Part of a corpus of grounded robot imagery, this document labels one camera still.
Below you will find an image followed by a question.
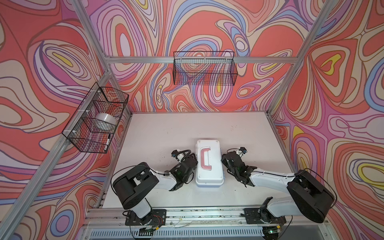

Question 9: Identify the black wire basket back wall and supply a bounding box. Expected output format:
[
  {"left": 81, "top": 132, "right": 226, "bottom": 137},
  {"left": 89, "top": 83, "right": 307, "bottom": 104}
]
[{"left": 173, "top": 50, "right": 238, "bottom": 86}]

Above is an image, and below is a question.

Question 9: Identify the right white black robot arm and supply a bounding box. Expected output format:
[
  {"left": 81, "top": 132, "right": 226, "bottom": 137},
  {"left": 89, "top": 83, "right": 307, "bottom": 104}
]
[{"left": 221, "top": 147, "right": 337, "bottom": 224}]

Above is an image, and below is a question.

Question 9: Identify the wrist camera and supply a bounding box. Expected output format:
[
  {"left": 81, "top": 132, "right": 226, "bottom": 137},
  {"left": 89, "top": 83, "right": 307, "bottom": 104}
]
[
  {"left": 171, "top": 150, "right": 184, "bottom": 162},
  {"left": 239, "top": 147, "right": 248, "bottom": 154}
]

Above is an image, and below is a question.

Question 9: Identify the white blue plastic tool box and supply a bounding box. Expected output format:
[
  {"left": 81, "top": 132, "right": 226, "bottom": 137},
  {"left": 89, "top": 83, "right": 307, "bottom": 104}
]
[{"left": 195, "top": 140, "right": 225, "bottom": 188}]

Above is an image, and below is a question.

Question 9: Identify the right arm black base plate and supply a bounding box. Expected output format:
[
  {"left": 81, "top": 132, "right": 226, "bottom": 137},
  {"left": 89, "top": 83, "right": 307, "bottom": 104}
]
[{"left": 240, "top": 208, "right": 287, "bottom": 225}]

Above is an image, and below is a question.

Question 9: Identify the grey duct tape roll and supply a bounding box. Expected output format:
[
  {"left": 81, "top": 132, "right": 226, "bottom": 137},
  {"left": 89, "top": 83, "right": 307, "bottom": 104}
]
[{"left": 96, "top": 113, "right": 117, "bottom": 125}]

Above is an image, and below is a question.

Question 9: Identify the black wire basket left wall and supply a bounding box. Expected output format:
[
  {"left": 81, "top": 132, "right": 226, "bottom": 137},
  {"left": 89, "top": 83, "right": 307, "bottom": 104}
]
[{"left": 62, "top": 83, "right": 129, "bottom": 154}]

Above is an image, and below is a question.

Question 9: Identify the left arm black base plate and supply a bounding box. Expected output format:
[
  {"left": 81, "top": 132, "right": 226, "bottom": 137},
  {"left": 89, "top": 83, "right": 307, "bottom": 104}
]
[{"left": 123, "top": 209, "right": 167, "bottom": 227}]

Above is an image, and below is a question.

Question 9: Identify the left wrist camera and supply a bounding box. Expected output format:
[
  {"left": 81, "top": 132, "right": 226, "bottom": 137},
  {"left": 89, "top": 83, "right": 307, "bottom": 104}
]
[{"left": 171, "top": 150, "right": 184, "bottom": 162}]

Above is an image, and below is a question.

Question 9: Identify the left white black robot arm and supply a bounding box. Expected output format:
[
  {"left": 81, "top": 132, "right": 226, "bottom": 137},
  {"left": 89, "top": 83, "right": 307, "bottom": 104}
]
[{"left": 111, "top": 150, "right": 198, "bottom": 228}]

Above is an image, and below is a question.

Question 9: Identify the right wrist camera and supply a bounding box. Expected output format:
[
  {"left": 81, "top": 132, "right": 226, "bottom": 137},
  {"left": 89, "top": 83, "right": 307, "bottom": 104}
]
[{"left": 239, "top": 147, "right": 248, "bottom": 154}]

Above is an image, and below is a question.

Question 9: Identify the black wire basket wall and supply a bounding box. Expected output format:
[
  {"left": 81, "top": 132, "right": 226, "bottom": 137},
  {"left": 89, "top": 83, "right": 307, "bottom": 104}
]
[
  {"left": 62, "top": 83, "right": 129, "bottom": 154},
  {"left": 173, "top": 50, "right": 238, "bottom": 86}
]

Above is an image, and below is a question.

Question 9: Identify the black marker pen in basket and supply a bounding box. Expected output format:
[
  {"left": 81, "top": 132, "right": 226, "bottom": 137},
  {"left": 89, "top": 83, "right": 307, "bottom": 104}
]
[{"left": 104, "top": 134, "right": 111, "bottom": 152}]

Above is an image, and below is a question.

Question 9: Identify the aluminium mounting rail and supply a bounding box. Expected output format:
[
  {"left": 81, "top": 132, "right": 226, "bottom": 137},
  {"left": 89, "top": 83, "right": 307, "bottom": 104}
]
[{"left": 83, "top": 205, "right": 328, "bottom": 229}]

